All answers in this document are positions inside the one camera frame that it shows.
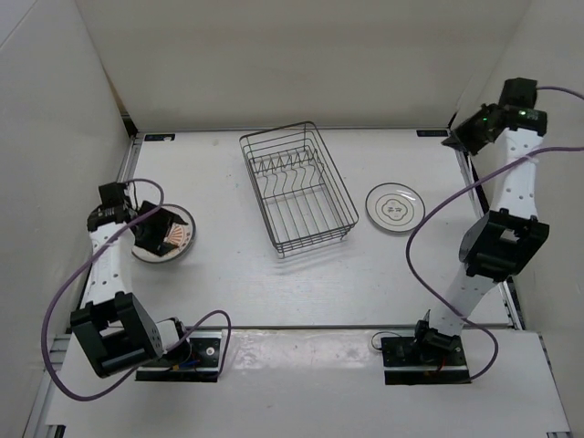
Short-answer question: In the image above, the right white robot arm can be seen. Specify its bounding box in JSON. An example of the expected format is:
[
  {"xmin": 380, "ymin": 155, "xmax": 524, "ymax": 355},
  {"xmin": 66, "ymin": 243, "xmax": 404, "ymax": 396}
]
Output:
[{"xmin": 410, "ymin": 101, "xmax": 549, "ymax": 365}]

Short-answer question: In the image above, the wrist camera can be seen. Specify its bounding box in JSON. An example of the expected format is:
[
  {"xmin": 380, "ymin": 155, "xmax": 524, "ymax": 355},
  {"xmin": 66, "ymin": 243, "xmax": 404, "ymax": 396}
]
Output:
[
  {"xmin": 498, "ymin": 78, "xmax": 537, "ymax": 109},
  {"xmin": 98, "ymin": 182, "xmax": 133, "ymax": 213}
]

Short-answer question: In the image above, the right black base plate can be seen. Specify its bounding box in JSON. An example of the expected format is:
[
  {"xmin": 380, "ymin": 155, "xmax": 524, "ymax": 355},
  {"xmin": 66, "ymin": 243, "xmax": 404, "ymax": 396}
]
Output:
[{"xmin": 370, "ymin": 330, "xmax": 471, "ymax": 386}]

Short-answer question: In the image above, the white plate with dark rim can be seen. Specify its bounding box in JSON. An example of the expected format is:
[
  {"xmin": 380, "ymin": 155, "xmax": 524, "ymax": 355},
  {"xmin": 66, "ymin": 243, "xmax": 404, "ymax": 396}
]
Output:
[{"xmin": 365, "ymin": 182, "xmax": 426, "ymax": 234}]

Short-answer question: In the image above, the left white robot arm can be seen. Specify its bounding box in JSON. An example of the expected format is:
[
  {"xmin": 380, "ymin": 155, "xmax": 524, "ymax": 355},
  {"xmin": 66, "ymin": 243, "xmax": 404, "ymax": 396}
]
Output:
[{"xmin": 70, "ymin": 201, "xmax": 196, "ymax": 378}]

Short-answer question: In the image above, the metal wire dish rack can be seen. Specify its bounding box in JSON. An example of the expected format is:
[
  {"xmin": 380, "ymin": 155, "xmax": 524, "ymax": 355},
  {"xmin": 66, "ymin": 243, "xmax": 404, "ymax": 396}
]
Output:
[{"xmin": 239, "ymin": 121, "xmax": 360, "ymax": 258}]

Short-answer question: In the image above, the pink patterned plate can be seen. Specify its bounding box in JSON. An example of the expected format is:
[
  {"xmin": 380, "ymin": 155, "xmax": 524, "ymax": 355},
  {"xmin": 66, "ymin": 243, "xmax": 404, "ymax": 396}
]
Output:
[
  {"xmin": 131, "ymin": 203, "xmax": 197, "ymax": 262},
  {"xmin": 131, "ymin": 246, "xmax": 191, "ymax": 264}
]

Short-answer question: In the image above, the left table label sticker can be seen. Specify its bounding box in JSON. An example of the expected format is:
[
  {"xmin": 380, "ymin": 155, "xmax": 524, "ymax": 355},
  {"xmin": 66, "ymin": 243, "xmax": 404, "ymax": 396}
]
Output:
[{"xmin": 143, "ymin": 133, "xmax": 176, "ymax": 141}]

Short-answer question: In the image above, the table label sticker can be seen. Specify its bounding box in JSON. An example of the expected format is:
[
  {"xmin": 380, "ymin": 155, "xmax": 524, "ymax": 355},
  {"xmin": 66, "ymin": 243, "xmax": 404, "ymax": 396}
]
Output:
[
  {"xmin": 143, "ymin": 133, "xmax": 176, "ymax": 141},
  {"xmin": 416, "ymin": 130, "xmax": 448, "ymax": 138}
]

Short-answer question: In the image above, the right table label sticker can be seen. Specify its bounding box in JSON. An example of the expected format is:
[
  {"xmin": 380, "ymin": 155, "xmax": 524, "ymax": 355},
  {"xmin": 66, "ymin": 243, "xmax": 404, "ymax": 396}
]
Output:
[{"xmin": 416, "ymin": 130, "xmax": 448, "ymax": 138}]

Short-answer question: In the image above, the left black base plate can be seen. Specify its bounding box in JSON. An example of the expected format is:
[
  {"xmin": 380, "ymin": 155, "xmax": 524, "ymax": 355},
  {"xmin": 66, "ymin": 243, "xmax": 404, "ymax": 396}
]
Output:
[{"xmin": 135, "ymin": 330, "xmax": 224, "ymax": 383}]

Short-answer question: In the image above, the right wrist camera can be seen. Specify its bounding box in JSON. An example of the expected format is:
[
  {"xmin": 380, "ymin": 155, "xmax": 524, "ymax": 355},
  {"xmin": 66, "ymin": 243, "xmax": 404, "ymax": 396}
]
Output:
[{"xmin": 498, "ymin": 78, "xmax": 537, "ymax": 109}]

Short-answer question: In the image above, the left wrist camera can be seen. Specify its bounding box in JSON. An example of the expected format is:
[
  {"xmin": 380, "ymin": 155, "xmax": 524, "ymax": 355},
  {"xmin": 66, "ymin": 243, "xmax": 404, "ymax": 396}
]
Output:
[{"xmin": 98, "ymin": 182, "xmax": 133, "ymax": 213}]

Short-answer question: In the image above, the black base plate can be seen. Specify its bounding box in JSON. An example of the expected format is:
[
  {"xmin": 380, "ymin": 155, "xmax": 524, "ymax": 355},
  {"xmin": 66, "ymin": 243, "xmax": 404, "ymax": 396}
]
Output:
[
  {"xmin": 370, "ymin": 330, "xmax": 471, "ymax": 386},
  {"xmin": 135, "ymin": 330, "xmax": 224, "ymax": 383}
]

